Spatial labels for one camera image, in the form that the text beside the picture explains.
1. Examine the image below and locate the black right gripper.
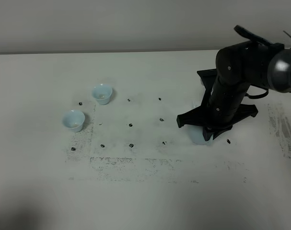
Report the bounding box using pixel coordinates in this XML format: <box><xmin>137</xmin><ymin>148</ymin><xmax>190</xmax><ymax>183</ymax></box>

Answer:
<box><xmin>176</xmin><ymin>69</ymin><xmax>258</xmax><ymax>141</ymax></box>

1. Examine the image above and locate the light blue porcelain teapot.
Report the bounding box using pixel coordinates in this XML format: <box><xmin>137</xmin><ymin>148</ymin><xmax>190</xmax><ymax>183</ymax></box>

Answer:
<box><xmin>187</xmin><ymin>125</ymin><xmax>213</xmax><ymax>146</ymax></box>

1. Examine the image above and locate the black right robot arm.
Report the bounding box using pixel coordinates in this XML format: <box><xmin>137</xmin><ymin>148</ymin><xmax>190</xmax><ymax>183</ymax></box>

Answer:
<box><xmin>176</xmin><ymin>25</ymin><xmax>291</xmax><ymax>141</ymax></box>

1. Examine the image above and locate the far light blue teacup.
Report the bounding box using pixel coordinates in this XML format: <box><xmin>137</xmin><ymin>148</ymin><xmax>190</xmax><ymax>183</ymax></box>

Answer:
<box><xmin>92</xmin><ymin>84</ymin><xmax>113</xmax><ymax>105</ymax></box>

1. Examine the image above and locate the light blue teacup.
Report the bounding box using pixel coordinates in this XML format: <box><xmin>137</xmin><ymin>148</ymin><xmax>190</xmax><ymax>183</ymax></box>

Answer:
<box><xmin>62</xmin><ymin>110</ymin><xmax>85</xmax><ymax>133</ymax></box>
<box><xmin>92</xmin><ymin>84</ymin><xmax>113</xmax><ymax>105</ymax></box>

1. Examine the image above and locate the near light blue teacup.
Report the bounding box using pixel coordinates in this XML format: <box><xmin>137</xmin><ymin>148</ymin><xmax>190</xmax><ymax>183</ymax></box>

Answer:
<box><xmin>62</xmin><ymin>110</ymin><xmax>85</xmax><ymax>133</ymax></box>

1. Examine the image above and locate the black braided cable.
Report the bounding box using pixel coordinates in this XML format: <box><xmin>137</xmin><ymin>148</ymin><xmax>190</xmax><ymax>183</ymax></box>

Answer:
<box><xmin>244</xmin><ymin>90</ymin><xmax>269</xmax><ymax>99</ymax></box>

